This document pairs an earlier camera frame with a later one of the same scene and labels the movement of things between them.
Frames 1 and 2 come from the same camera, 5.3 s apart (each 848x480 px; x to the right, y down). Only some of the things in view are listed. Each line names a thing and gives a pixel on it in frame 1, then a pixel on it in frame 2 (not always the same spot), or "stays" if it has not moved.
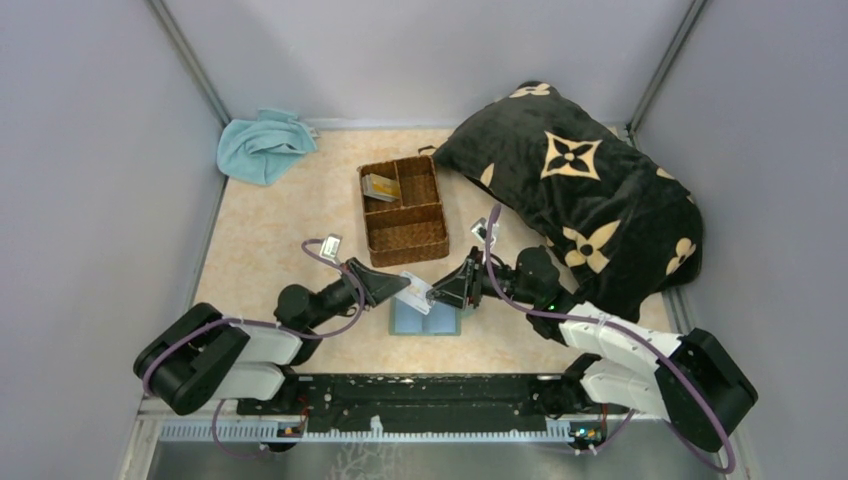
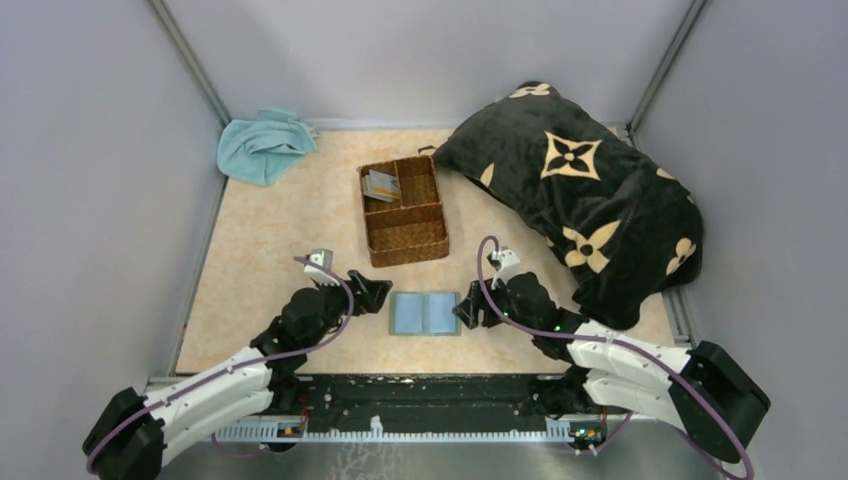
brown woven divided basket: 404,211 stays
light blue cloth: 260,151 stays
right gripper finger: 463,285 to 478,301
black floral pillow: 627,230 stays
